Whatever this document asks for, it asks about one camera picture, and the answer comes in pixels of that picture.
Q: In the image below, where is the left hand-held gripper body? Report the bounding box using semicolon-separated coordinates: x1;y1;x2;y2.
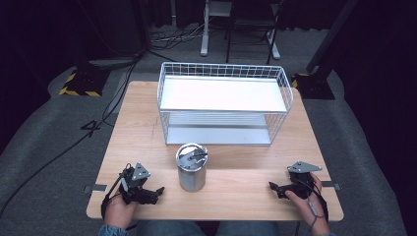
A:
119;162;157;206

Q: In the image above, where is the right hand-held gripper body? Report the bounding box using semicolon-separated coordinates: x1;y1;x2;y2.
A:
286;160;324;201

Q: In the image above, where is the steel tumbler with lid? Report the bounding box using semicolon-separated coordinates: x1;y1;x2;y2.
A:
175;142;209;194

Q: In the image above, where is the white wire shelf rack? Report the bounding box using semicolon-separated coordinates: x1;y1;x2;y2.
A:
156;61;295;147

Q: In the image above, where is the person's right hand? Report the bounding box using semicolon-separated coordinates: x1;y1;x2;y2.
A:
284;172;330;236

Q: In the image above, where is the person's left hand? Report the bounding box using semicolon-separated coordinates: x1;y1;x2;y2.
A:
103;193;139;231

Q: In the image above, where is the grey tape strip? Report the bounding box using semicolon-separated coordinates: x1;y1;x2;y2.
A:
83;184;108;194
320;180;342;192

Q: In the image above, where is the black stand base striped tape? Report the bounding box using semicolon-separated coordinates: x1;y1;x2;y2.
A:
58;67;112;98
290;71;336;100

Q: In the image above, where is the black slanted stand pole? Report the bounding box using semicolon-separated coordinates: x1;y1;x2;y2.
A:
305;0;360;75

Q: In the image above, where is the white metal stand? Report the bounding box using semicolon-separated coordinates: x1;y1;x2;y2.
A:
200;0;281;61

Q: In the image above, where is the black folding chair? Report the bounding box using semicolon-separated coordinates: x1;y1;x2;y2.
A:
224;0;285;66

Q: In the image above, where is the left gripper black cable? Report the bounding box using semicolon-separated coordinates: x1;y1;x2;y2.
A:
100;162;133;221

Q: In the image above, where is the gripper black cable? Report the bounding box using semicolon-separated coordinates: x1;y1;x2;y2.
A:
100;162;133;221
301;178;329;232

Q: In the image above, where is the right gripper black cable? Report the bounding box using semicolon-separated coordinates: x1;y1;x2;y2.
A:
301;178;329;232

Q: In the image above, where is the long black floor cable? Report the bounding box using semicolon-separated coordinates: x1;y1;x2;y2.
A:
0;48;146;218

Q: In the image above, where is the bundle of floor cables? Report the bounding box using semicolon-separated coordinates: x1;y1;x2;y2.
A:
149;16;212;45

